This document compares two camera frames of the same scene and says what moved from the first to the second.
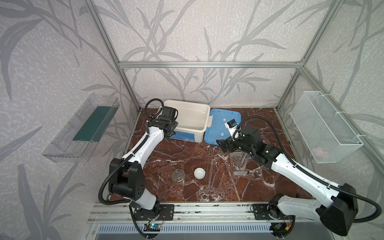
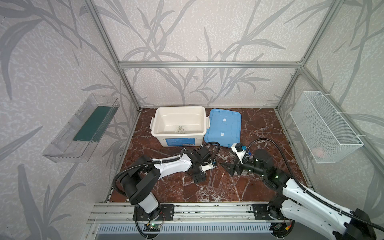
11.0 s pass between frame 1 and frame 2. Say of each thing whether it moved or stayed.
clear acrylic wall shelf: stayed
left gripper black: moved
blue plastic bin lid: stayed
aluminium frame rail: stayed
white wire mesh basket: stayed
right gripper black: moved
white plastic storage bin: moved
